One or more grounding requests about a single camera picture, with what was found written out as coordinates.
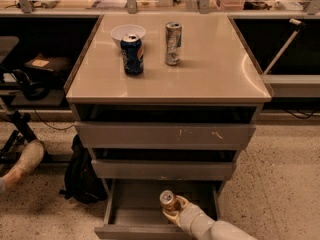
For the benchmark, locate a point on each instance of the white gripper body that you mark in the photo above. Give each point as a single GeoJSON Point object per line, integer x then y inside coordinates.
{"type": "Point", "coordinates": [191, 214]}

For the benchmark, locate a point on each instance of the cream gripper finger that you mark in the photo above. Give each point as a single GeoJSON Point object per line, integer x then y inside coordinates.
{"type": "Point", "coordinates": [182, 201]}
{"type": "Point", "coordinates": [172, 216]}

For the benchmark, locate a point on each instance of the orange soda can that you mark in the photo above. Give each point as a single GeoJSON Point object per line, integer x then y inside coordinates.
{"type": "Point", "coordinates": [168, 200]}

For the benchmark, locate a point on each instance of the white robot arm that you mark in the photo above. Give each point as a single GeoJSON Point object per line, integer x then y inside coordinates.
{"type": "Point", "coordinates": [222, 230]}

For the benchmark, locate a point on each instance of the grey bottom drawer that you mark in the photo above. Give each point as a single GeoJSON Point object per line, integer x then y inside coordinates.
{"type": "Point", "coordinates": [134, 213]}

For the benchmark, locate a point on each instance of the grey drawer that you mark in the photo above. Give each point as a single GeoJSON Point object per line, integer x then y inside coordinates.
{"type": "Point", "coordinates": [162, 170]}
{"type": "Point", "coordinates": [179, 136]}
{"type": "Point", "coordinates": [134, 213]}

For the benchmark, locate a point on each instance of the grey middle drawer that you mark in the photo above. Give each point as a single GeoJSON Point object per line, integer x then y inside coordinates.
{"type": "Point", "coordinates": [162, 170]}

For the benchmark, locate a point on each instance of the grey drawer cabinet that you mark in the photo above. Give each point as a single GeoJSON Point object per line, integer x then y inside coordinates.
{"type": "Point", "coordinates": [215, 82]}

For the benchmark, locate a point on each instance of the grey top drawer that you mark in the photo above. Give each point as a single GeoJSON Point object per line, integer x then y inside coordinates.
{"type": "Point", "coordinates": [179, 136]}

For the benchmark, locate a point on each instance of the blue Pepsi can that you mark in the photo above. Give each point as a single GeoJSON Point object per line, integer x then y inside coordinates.
{"type": "Point", "coordinates": [132, 54]}

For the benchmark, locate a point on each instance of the silver slim energy can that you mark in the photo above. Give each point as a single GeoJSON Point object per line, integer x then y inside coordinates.
{"type": "Point", "coordinates": [173, 43]}

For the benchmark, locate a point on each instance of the black backpack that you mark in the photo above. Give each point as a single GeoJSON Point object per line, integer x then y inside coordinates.
{"type": "Point", "coordinates": [80, 180]}

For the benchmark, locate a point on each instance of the person's lower leg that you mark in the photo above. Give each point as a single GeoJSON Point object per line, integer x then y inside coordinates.
{"type": "Point", "coordinates": [14, 176]}

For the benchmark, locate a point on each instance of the black chair base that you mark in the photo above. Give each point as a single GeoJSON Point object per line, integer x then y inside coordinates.
{"type": "Point", "coordinates": [22, 132]}

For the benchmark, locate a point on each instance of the white bowl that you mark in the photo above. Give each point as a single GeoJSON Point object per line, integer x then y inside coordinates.
{"type": "Point", "coordinates": [120, 31]}

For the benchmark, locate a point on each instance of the black headphones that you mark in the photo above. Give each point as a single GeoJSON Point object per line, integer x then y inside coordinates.
{"type": "Point", "coordinates": [31, 90]}

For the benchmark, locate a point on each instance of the dark box with label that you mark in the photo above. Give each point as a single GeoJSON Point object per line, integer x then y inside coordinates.
{"type": "Point", "coordinates": [55, 66]}

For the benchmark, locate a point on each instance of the white stick with tip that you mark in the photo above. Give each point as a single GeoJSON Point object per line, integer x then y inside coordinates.
{"type": "Point", "coordinates": [299, 25]}

